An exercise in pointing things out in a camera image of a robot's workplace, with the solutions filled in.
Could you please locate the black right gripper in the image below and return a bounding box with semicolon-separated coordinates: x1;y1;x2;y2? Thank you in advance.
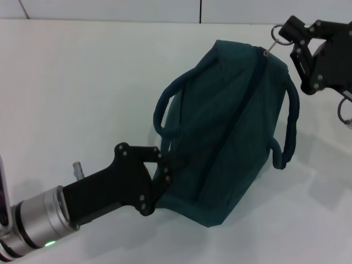
278;15;352;96

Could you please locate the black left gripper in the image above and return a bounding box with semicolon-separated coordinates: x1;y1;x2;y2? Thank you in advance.
62;142;174;229

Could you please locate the dark teal fabric lunch bag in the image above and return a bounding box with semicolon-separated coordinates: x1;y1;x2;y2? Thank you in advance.
152;24;299;228

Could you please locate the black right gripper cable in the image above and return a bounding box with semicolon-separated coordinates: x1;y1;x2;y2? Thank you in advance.
337;97;352;126

